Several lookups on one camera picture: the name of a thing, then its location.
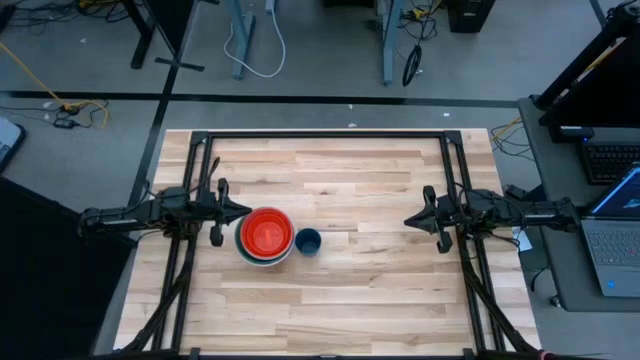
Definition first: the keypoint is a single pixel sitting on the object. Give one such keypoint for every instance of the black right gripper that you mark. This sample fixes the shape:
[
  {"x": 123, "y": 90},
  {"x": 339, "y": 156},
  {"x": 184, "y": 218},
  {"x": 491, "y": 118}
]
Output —
[{"x": 450, "y": 215}]

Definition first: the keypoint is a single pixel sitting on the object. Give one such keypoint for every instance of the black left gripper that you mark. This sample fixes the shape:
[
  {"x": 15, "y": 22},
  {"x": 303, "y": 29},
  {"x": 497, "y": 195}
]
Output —
[{"x": 215, "y": 210}]

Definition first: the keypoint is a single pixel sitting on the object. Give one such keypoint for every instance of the wide red bowl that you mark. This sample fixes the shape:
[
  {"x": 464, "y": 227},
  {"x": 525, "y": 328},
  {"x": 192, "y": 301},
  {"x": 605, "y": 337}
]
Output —
[{"x": 245, "y": 227}]

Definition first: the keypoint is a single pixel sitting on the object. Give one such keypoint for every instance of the green bowl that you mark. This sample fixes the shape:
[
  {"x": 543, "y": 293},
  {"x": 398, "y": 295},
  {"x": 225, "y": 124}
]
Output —
[{"x": 244, "y": 253}]

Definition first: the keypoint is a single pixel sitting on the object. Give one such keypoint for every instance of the blue cup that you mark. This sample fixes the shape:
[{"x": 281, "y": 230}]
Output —
[{"x": 308, "y": 242}]

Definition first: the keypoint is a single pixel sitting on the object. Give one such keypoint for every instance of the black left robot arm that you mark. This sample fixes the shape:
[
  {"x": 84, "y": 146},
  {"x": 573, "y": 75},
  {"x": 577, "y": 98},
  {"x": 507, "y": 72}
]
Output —
[{"x": 120, "y": 216}]

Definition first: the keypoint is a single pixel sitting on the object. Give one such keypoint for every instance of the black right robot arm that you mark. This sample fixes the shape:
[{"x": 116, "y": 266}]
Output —
[{"x": 525, "y": 215}]

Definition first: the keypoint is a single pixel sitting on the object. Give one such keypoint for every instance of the pale notched-rim bowl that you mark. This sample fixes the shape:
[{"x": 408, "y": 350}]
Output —
[{"x": 265, "y": 265}]

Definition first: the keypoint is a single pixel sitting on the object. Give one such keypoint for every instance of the white paper tag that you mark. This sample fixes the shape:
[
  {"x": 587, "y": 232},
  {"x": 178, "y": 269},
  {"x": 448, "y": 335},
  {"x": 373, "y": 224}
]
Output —
[{"x": 524, "y": 241}]

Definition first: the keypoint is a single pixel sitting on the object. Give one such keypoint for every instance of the grey side desk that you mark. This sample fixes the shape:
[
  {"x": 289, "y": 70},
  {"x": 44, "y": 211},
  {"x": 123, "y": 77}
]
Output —
[{"x": 565, "y": 260}]

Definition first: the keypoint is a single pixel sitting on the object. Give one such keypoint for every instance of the black floor stand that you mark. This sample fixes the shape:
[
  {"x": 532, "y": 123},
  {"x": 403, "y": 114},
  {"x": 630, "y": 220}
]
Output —
[{"x": 180, "y": 64}]

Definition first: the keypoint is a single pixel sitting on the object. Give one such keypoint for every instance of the small black device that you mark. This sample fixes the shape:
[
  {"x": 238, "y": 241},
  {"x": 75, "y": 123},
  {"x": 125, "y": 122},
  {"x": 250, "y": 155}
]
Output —
[{"x": 570, "y": 134}]

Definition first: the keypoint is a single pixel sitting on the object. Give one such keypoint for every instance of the blue-grey desk leg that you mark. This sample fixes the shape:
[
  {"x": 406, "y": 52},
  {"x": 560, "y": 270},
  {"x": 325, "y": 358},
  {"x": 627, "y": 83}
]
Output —
[
  {"x": 242, "y": 30},
  {"x": 390, "y": 50}
]

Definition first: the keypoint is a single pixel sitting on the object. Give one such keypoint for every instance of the silver open laptop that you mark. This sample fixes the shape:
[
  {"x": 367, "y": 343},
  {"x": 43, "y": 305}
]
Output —
[{"x": 612, "y": 250}]

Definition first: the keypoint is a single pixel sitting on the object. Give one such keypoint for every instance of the black keyboard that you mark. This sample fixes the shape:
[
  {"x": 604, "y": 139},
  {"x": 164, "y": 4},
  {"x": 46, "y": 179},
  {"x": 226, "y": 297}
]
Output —
[{"x": 610, "y": 162}]

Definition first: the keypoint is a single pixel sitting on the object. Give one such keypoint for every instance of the black power adapter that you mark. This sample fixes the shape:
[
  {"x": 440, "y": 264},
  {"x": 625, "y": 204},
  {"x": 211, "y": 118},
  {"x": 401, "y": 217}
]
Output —
[{"x": 63, "y": 123}]

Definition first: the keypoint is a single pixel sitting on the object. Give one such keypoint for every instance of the black floor mat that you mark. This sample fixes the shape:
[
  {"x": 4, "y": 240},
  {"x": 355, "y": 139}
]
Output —
[{"x": 50, "y": 290}]

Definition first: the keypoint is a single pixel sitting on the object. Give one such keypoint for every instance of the white power strip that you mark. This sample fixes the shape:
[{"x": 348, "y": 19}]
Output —
[{"x": 270, "y": 6}]

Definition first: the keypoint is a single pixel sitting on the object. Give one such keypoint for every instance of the black computer tower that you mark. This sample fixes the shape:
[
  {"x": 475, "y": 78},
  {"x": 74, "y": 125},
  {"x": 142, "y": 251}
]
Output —
[{"x": 470, "y": 15}]

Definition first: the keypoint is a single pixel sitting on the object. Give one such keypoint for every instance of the large black monitor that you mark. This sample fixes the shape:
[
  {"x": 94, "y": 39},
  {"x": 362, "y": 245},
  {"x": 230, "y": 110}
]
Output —
[{"x": 600, "y": 85}]

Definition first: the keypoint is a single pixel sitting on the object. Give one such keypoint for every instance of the grey flat device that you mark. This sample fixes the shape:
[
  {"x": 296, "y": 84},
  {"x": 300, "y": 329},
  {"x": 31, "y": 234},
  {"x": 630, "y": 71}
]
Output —
[{"x": 10, "y": 142}]

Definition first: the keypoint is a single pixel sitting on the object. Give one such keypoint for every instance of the black table frame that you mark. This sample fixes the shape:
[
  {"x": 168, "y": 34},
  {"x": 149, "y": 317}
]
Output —
[{"x": 325, "y": 134}]

